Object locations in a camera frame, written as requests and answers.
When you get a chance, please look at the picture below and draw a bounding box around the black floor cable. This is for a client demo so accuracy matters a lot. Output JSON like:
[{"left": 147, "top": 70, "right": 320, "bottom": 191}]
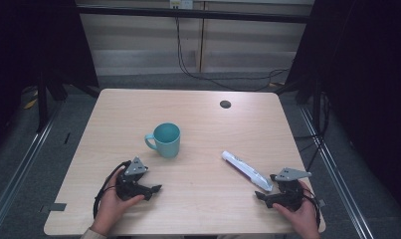
[{"left": 293, "top": 94, "right": 332, "bottom": 172}]

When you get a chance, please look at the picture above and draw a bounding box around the black hanging wall cable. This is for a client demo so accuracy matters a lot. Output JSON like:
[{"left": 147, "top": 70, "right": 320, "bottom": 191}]
[{"left": 174, "top": 15, "right": 292, "bottom": 93}]

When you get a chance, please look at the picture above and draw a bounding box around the white wall power outlet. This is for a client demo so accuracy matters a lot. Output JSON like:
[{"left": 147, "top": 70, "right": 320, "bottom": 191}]
[{"left": 169, "top": 0, "right": 194, "bottom": 10}]

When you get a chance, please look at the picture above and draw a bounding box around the dark curtain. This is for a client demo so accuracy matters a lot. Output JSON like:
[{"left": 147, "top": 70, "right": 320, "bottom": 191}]
[
  {"left": 284, "top": 0, "right": 401, "bottom": 220},
  {"left": 0, "top": 0, "right": 100, "bottom": 157}
]

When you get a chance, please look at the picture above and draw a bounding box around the black horizontal frame bar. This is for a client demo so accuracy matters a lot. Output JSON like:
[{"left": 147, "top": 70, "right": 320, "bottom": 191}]
[{"left": 76, "top": 5, "right": 314, "bottom": 25}]

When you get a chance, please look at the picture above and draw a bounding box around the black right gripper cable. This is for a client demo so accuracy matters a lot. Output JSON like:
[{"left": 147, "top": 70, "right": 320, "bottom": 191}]
[{"left": 300, "top": 187, "right": 322, "bottom": 229}]

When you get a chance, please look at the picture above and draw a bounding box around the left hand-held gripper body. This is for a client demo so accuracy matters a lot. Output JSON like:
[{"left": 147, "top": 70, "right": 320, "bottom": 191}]
[{"left": 114, "top": 156, "right": 150, "bottom": 202}]

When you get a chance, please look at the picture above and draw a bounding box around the beige sleeve cuff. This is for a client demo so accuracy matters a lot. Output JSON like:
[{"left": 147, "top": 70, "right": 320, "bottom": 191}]
[{"left": 80, "top": 226, "right": 107, "bottom": 239}]

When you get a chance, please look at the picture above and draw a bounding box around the person's left hand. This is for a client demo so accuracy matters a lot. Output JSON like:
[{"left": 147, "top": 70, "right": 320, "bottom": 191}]
[{"left": 90, "top": 168, "right": 146, "bottom": 237}]

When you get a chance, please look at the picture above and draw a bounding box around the person's right hand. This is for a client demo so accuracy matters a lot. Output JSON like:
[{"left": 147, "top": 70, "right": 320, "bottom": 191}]
[{"left": 272, "top": 180, "right": 321, "bottom": 239}]

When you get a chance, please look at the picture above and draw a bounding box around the white purple toothpaste tube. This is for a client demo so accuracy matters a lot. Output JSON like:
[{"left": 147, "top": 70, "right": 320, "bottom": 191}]
[{"left": 220, "top": 149, "right": 275, "bottom": 193}]

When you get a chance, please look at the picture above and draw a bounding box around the yellow floor scrap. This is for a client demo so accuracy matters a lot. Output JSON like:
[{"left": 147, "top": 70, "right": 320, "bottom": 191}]
[{"left": 23, "top": 90, "right": 39, "bottom": 111}]

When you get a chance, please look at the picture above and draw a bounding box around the metal floor rail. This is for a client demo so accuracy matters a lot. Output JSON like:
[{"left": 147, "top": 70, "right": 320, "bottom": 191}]
[
  {"left": 0, "top": 99, "right": 65, "bottom": 233},
  {"left": 299, "top": 105, "right": 376, "bottom": 239}
]

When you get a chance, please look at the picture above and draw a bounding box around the teal ceramic cup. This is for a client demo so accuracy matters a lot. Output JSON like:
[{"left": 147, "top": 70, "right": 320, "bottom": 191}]
[{"left": 143, "top": 121, "right": 182, "bottom": 159}]

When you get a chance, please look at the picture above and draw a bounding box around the black metal stand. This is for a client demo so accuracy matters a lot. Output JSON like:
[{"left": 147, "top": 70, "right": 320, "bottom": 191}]
[
  {"left": 36, "top": 71, "right": 101, "bottom": 133},
  {"left": 276, "top": 78, "right": 331, "bottom": 140}
]

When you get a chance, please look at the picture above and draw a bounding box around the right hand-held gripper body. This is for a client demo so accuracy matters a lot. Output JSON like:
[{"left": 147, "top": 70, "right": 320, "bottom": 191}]
[{"left": 269, "top": 166, "right": 312, "bottom": 212}]

